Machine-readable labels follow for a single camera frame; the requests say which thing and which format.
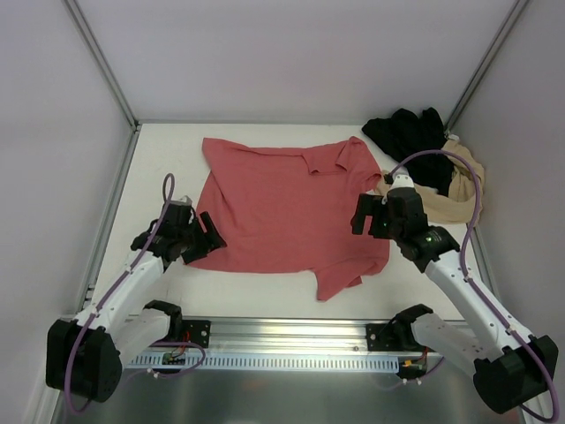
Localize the pink t shirt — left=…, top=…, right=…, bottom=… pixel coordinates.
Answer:
left=192, top=137, right=390, bottom=301

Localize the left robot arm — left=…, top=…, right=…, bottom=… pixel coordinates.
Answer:
left=45, top=201, right=227, bottom=403

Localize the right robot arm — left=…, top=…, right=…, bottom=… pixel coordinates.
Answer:
left=351, top=187, right=559, bottom=423

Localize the beige t shirt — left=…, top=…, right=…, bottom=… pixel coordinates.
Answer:
left=374, top=140, right=486, bottom=227

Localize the black t shirt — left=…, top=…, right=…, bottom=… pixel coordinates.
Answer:
left=361, top=107, right=455, bottom=196

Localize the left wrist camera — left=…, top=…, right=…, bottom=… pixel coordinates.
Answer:
left=170, top=195, right=192, bottom=208

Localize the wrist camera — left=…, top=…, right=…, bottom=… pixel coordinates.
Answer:
left=384, top=173, right=415, bottom=191
left=170, top=195, right=192, bottom=208

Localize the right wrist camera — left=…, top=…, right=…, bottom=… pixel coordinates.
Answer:
left=384, top=173, right=415, bottom=191

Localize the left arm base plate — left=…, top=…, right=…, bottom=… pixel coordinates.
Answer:
left=180, top=320, right=212, bottom=349

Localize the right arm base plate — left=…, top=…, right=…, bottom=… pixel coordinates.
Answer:
left=365, top=322, right=425, bottom=352

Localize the aluminium front rail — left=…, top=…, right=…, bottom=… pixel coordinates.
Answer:
left=56, top=314, right=473, bottom=357

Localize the white slotted cable duct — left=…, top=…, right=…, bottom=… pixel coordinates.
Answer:
left=129, top=351, right=400, bottom=374

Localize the left aluminium frame post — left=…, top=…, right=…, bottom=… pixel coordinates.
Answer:
left=63, top=0, right=139, bottom=131

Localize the aluminium frame post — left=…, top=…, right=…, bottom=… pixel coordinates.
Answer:
left=444, top=0, right=531, bottom=133
left=63, top=0, right=139, bottom=131

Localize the right aluminium frame post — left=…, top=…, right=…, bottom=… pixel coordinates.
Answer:
left=444, top=0, right=531, bottom=133

